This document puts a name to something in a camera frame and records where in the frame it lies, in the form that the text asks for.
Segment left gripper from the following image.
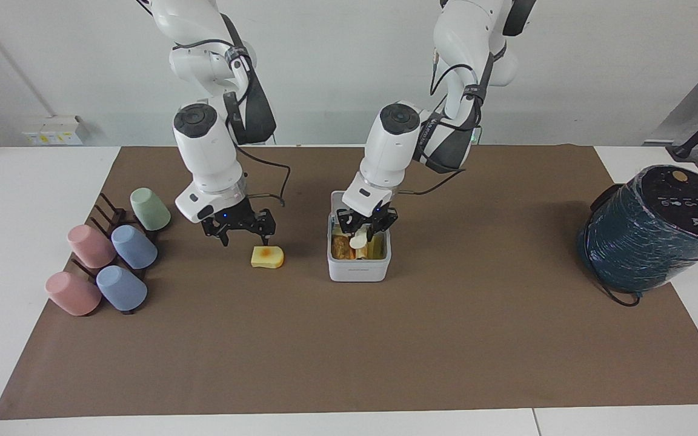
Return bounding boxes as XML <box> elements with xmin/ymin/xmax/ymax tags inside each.
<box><xmin>337</xmin><ymin>203</ymin><xmax>399</xmax><ymax>243</ymax></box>

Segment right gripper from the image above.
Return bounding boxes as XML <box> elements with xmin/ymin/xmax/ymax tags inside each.
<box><xmin>201</xmin><ymin>199</ymin><xmax>277</xmax><ymax>248</ymax></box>

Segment white square bin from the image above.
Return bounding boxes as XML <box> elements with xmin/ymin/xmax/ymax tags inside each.
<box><xmin>327</xmin><ymin>191</ymin><xmax>392</xmax><ymax>283</ymax></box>

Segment yellow toast slice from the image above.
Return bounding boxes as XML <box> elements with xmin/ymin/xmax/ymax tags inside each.
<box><xmin>251</xmin><ymin>245</ymin><xmax>285</xmax><ymax>269</ymax></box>

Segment green cup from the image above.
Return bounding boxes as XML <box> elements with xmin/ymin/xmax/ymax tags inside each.
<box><xmin>130</xmin><ymin>187</ymin><xmax>172</xmax><ymax>232</ymax></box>

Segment blue cup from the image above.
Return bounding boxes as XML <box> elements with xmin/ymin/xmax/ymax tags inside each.
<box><xmin>111</xmin><ymin>225</ymin><xmax>159</xmax><ymax>270</ymax></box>
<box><xmin>96</xmin><ymin>265</ymin><xmax>148</xmax><ymax>312</ymax></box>

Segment dark brown cup rack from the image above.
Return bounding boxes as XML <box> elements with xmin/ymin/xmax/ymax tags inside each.
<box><xmin>70</xmin><ymin>193</ymin><xmax>159</xmax><ymax>315</ymax></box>

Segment pink cup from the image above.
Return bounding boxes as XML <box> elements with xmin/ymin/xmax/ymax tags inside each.
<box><xmin>67</xmin><ymin>225</ymin><xmax>117</xmax><ymax>269</ymax></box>
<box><xmin>45</xmin><ymin>271</ymin><xmax>102</xmax><ymax>317</ymax></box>

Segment dark blue round appliance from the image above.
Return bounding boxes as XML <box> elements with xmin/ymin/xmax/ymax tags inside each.
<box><xmin>576</xmin><ymin>165</ymin><xmax>698</xmax><ymax>296</ymax></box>

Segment white wall socket box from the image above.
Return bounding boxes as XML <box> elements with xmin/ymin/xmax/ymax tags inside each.
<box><xmin>22</xmin><ymin>116</ymin><xmax>86</xmax><ymax>146</ymax></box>

